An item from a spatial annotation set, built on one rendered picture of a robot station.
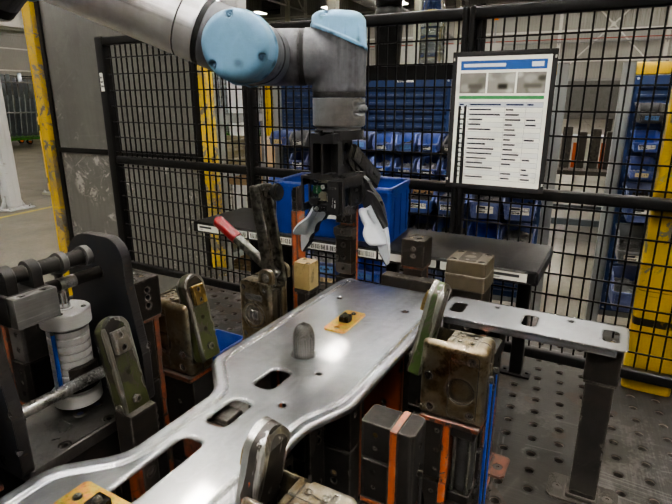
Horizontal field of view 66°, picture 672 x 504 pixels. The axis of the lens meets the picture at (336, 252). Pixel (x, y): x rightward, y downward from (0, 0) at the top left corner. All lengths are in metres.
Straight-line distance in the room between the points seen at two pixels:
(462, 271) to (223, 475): 0.62
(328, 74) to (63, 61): 2.90
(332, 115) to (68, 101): 2.90
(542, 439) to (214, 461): 0.76
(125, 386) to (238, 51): 0.41
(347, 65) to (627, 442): 0.91
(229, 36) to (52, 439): 0.51
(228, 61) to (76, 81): 2.89
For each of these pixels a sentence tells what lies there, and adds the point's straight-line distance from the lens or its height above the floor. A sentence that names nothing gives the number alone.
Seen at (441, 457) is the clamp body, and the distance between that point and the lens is 0.80.
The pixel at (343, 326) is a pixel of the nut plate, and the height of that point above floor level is 1.00.
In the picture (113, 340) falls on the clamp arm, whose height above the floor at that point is 1.08.
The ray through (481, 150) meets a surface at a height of 1.24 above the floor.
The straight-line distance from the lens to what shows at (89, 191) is 3.53.
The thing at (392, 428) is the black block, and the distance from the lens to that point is 0.63.
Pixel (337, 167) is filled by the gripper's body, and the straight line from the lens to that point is 0.73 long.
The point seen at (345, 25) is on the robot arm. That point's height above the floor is 1.44.
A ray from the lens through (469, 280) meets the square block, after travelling 1.01.
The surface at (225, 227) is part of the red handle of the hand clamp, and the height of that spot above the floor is 1.13.
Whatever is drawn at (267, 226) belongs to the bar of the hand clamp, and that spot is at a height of 1.15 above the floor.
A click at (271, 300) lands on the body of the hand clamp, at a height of 1.02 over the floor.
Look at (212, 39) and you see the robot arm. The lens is 0.61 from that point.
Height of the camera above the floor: 1.35
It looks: 17 degrees down
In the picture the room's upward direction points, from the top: straight up
